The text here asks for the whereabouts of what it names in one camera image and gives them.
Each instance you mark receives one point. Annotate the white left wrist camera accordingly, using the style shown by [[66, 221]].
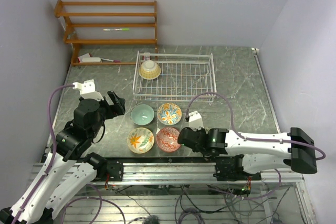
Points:
[[87, 90]]

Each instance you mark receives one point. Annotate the red white card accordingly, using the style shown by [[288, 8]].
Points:
[[84, 56]]

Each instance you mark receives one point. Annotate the teal striped bowl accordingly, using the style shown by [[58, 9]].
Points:
[[142, 114]]

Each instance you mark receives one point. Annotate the aluminium rail frame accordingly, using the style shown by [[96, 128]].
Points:
[[180, 186]]

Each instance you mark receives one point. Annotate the white wire dish rack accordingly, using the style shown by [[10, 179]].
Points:
[[182, 77]]

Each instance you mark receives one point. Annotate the pink white pen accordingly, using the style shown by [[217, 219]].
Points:
[[110, 60]]

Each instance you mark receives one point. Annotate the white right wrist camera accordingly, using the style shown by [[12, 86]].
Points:
[[195, 121]]

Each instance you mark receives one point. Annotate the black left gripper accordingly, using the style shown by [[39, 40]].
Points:
[[117, 108]]

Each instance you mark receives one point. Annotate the orange flower leaf bowl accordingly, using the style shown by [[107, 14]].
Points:
[[140, 140]]

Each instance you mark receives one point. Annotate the white eraser block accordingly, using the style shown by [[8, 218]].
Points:
[[92, 60]]

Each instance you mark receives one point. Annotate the blue orange floral bowl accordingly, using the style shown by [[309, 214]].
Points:
[[169, 114]]

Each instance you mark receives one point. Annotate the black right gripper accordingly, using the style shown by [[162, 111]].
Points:
[[202, 130]]

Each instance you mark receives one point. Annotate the green white pen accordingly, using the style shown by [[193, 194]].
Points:
[[116, 29]]

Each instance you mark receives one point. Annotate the yellow sun pattern bowl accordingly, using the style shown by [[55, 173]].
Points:
[[149, 70]]

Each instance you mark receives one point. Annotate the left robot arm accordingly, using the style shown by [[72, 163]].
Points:
[[49, 192]]

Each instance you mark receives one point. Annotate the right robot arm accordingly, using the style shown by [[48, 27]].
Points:
[[239, 155]]

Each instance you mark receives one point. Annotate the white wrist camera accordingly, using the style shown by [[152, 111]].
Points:
[[195, 121], [87, 90]]

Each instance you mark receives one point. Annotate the red patterned bowl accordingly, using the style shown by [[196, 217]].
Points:
[[166, 139]]

